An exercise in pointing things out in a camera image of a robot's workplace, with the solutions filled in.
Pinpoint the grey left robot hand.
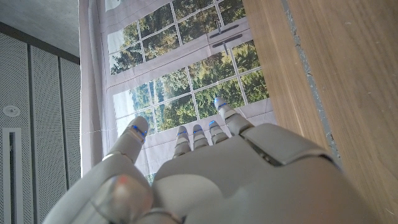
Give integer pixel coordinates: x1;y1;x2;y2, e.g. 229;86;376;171
42;96;379;224

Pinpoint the printed window backdrop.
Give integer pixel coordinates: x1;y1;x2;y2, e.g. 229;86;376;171
79;0;277;187

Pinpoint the wooden panel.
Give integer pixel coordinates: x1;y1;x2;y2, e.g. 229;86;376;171
280;0;342;166

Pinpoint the linear ceiling vent slot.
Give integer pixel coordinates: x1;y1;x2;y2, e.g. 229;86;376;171
1;127;23;224

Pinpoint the round white ceiling sensor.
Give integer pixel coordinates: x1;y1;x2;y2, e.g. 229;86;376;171
2;105;21;118

